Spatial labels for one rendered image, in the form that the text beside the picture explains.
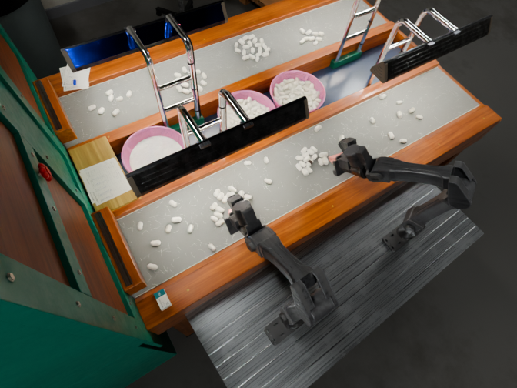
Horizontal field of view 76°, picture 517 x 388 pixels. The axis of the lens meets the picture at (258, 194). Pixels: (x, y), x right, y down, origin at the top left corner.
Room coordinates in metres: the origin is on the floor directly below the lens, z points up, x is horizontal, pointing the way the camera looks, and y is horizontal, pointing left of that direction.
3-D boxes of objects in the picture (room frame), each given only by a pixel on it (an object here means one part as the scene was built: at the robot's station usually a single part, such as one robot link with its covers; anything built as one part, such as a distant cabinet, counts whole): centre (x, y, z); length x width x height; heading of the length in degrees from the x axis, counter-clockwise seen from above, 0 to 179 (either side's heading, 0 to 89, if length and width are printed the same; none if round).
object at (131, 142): (0.71, 0.44, 0.72); 0.27 x 0.27 x 0.10
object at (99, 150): (0.57, 0.61, 0.77); 0.33 x 0.15 x 0.01; 41
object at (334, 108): (0.98, -0.12, 0.71); 1.81 x 0.06 x 0.11; 131
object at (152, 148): (0.71, 0.44, 0.71); 0.22 x 0.22 x 0.06
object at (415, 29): (1.31, -0.55, 0.90); 0.20 x 0.19 x 0.45; 131
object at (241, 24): (1.52, 0.34, 0.67); 1.81 x 0.12 x 0.19; 131
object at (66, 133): (0.79, 0.87, 0.83); 0.30 x 0.06 x 0.07; 41
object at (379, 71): (1.24, -0.60, 1.08); 0.62 x 0.08 x 0.07; 131
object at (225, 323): (0.56, -0.23, 0.65); 1.20 x 0.90 x 0.04; 134
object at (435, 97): (0.85, -0.24, 0.73); 1.81 x 0.30 x 0.02; 131
